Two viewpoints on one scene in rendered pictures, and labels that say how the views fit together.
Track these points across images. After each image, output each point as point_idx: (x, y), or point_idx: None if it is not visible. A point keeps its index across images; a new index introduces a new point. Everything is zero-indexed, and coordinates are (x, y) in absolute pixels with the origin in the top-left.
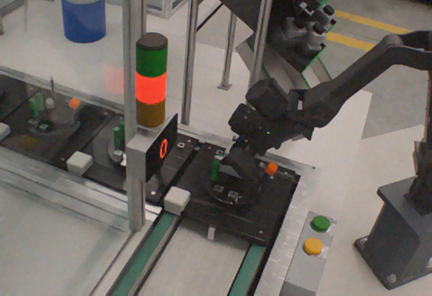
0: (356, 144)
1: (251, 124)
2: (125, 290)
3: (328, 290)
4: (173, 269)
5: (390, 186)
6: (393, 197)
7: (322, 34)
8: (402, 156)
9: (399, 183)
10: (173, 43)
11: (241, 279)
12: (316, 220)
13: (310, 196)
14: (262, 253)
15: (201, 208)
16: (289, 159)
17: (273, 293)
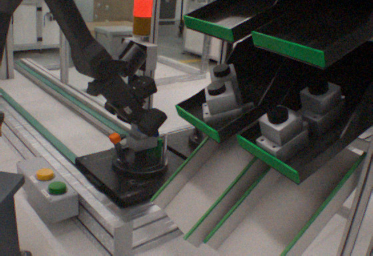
0: None
1: (131, 83)
2: (105, 122)
3: (19, 216)
4: (106, 147)
5: (12, 181)
6: (2, 175)
7: (208, 94)
8: None
9: (6, 189)
10: None
11: (66, 149)
12: (62, 184)
13: (90, 201)
14: (74, 167)
15: None
16: (148, 213)
17: (40, 149)
